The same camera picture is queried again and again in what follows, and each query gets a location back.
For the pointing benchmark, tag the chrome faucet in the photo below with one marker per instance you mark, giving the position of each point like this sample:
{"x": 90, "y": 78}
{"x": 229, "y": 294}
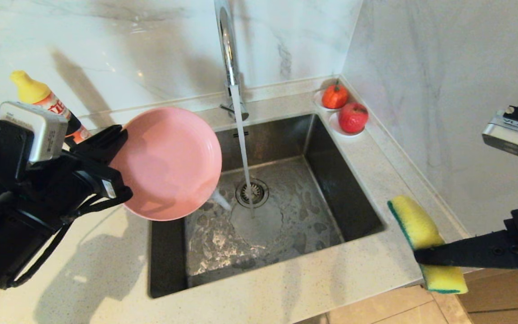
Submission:
{"x": 227, "y": 54}

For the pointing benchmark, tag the red apple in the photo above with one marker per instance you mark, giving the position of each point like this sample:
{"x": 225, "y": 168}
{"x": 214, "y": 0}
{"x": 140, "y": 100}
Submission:
{"x": 353, "y": 118}

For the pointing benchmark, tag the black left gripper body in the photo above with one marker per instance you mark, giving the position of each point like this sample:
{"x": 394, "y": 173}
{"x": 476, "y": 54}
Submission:
{"x": 61, "y": 180}

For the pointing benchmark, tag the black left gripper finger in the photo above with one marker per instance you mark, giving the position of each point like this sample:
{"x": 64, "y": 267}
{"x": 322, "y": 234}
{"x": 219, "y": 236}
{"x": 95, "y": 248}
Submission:
{"x": 101, "y": 144}

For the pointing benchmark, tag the yellow green sponge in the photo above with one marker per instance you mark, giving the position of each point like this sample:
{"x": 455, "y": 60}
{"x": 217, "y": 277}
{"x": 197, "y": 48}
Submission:
{"x": 416, "y": 225}

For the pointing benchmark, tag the stainless steel sink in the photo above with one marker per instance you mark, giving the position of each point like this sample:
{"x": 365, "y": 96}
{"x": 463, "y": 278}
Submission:
{"x": 295, "y": 225}

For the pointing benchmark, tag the metal sink drain strainer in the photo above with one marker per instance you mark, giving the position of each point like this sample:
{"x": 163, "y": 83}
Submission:
{"x": 261, "y": 193}

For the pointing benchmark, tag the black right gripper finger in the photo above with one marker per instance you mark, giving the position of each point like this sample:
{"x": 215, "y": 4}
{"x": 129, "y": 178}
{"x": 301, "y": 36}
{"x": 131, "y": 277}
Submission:
{"x": 475, "y": 252}

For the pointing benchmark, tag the light wooden cabinet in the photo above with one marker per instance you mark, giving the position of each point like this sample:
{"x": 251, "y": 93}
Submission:
{"x": 511, "y": 301}

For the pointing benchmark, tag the pink plate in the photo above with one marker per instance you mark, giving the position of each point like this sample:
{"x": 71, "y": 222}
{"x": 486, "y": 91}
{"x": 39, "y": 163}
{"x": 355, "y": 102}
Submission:
{"x": 169, "y": 166}

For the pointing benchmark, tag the orange red tomato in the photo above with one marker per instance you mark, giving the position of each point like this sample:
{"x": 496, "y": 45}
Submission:
{"x": 335, "y": 96}

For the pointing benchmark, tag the yellow-capped dish soap bottle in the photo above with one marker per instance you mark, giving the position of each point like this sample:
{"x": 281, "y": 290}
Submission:
{"x": 34, "y": 90}

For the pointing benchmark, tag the small white dish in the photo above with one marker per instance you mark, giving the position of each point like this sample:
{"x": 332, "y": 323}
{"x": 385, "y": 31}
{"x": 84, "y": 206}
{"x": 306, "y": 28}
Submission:
{"x": 317, "y": 102}
{"x": 333, "y": 126}

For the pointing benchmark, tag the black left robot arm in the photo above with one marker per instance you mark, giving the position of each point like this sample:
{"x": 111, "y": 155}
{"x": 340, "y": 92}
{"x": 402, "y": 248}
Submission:
{"x": 2, "y": 238}

